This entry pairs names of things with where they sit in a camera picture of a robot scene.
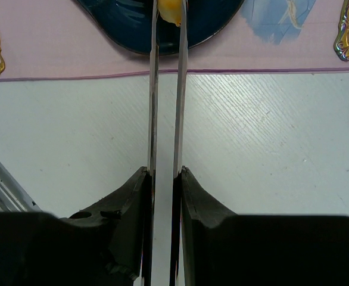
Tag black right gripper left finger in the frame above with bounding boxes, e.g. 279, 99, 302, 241
58, 167, 148, 285

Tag croissant bread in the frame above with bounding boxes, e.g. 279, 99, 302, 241
157, 0, 182, 27

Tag metal tongs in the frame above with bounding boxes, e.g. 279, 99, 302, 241
141, 1, 188, 285

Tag blue leaf-shaped plate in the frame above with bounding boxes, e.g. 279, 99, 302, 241
76, 0, 244, 55

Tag pink placemat cloth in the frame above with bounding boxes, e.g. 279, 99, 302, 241
0, 1, 349, 81

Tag aluminium table frame rail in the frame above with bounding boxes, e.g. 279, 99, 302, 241
0, 162, 42, 212

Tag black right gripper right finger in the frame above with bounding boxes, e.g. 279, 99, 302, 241
181, 166, 236, 285

